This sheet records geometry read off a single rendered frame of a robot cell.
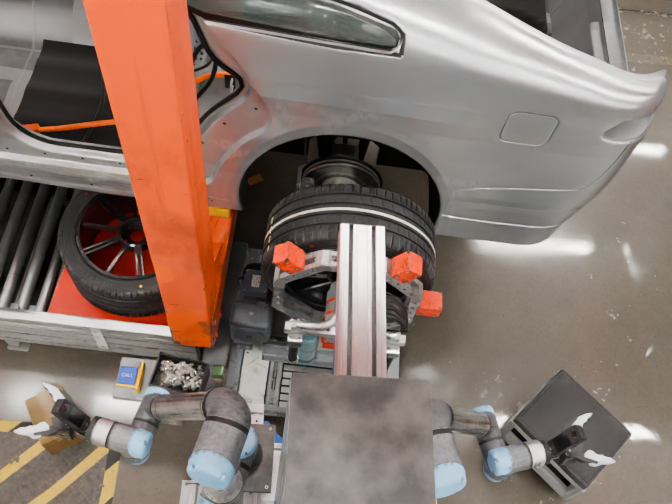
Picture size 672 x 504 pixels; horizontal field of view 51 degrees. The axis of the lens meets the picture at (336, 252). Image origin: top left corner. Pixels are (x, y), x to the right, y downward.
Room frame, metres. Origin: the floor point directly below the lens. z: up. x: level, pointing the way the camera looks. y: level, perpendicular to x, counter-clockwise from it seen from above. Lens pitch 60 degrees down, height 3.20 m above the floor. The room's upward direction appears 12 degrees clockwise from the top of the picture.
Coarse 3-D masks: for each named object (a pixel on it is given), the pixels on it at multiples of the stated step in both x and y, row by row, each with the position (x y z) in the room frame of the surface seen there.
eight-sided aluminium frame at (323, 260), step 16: (320, 256) 1.17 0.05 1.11; (336, 256) 1.18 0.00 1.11; (304, 272) 1.13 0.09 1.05; (400, 288) 1.16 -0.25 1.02; (416, 288) 1.19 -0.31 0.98; (272, 304) 1.12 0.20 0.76; (288, 304) 1.17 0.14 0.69; (304, 304) 1.19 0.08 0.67; (416, 304) 1.17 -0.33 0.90; (304, 320) 1.13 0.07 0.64; (320, 320) 1.16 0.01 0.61
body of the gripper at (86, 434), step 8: (96, 416) 0.46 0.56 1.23; (56, 424) 0.42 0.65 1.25; (64, 424) 0.42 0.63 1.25; (88, 424) 0.44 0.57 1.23; (64, 432) 0.40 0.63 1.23; (72, 432) 0.41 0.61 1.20; (80, 432) 0.42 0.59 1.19; (88, 432) 0.41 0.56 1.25; (72, 440) 0.40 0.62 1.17; (88, 440) 0.40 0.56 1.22
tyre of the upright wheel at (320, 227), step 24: (312, 192) 1.41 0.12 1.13; (336, 192) 1.40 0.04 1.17; (360, 192) 1.42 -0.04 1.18; (384, 192) 1.45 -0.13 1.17; (288, 216) 1.33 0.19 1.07; (312, 216) 1.31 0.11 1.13; (336, 216) 1.31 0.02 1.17; (360, 216) 1.32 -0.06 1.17; (384, 216) 1.35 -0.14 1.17; (408, 216) 1.39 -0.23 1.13; (288, 240) 1.23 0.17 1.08; (312, 240) 1.22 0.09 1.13; (336, 240) 1.22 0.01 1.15; (408, 240) 1.30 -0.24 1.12; (432, 240) 1.40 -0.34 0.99; (264, 264) 1.20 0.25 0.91; (432, 264) 1.30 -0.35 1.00; (432, 288) 1.27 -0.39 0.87
